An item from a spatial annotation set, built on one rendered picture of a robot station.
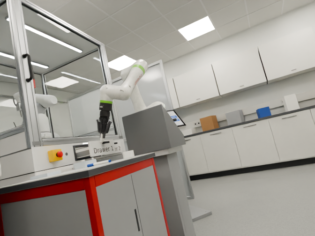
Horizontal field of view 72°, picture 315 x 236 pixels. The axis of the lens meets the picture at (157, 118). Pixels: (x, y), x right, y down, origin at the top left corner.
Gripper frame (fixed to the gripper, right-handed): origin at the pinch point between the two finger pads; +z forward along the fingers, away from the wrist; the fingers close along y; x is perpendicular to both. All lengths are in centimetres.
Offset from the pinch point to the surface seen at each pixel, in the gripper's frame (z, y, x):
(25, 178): 25, -20, -44
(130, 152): 3.6, 34.4, -17.3
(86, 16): -152, -127, 106
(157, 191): 24, 52, -12
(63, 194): 15, 34, -68
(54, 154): 10.3, -10.5, -32.4
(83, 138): 2.8, -17.8, 0.7
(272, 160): 32, 140, 287
